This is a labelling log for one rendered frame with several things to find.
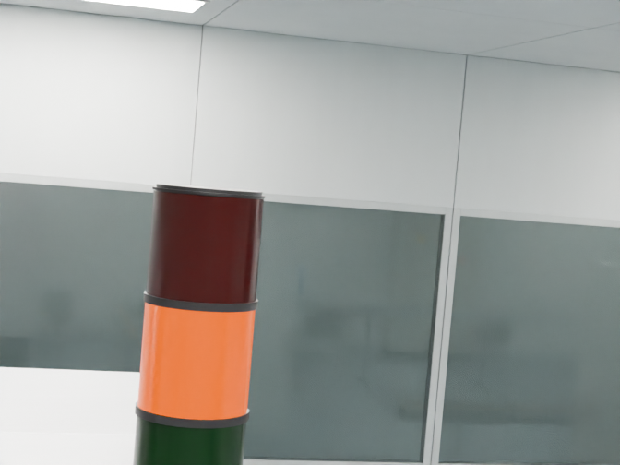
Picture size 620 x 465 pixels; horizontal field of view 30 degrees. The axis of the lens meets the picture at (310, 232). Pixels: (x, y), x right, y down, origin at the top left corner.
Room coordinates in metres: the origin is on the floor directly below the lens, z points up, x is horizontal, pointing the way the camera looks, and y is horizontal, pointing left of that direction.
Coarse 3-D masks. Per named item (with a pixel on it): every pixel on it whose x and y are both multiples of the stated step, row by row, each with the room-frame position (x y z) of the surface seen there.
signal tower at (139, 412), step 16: (176, 192) 0.49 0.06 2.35; (192, 192) 0.49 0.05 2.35; (208, 192) 0.49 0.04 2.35; (224, 192) 0.49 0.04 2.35; (240, 192) 0.49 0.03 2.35; (256, 192) 0.50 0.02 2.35; (160, 304) 0.49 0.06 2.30; (176, 304) 0.49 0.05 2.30; (192, 304) 0.49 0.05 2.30; (208, 304) 0.49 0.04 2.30; (224, 304) 0.49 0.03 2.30; (240, 304) 0.49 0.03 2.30; (256, 304) 0.51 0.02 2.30; (144, 416) 0.49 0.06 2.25; (160, 416) 0.49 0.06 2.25; (240, 416) 0.50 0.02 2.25
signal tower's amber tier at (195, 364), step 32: (160, 320) 0.49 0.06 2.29; (192, 320) 0.49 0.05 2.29; (224, 320) 0.49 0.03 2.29; (160, 352) 0.49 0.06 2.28; (192, 352) 0.49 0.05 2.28; (224, 352) 0.49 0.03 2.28; (160, 384) 0.49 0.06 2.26; (192, 384) 0.49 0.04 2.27; (224, 384) 0.49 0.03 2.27; (192, 416) 0.49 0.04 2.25; (224, 416) 0.49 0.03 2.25
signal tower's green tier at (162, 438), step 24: (144, 432) 0.50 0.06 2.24; (168, 432) 0.49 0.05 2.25; (192, 432) 0.49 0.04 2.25; (216, 432) 0.49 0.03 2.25; (240, 432) 0.50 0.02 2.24; (144, 456) 0.49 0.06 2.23; (168, 456) 0.49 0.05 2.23; (192, 456) 0.49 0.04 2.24; (216, 456) 0.49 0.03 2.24; (240, 456) 0.50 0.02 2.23
